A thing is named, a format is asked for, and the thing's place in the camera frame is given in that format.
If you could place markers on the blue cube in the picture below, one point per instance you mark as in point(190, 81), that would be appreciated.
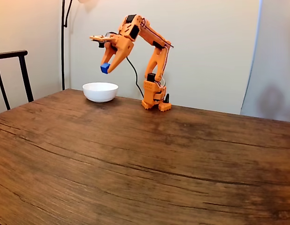
point(104, 68)

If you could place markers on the white bowl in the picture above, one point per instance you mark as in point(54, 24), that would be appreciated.
point(100, 92)

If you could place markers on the black floor lamp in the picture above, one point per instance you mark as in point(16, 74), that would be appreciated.
point(63, 47)

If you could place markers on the black table clamp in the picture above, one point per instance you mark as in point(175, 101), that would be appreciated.
point(167, 98)

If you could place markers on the dark wooden chair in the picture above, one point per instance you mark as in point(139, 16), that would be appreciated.
point(9, 54)

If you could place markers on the gripper camera on orange plate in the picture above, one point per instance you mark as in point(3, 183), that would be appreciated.
point(99, 37)

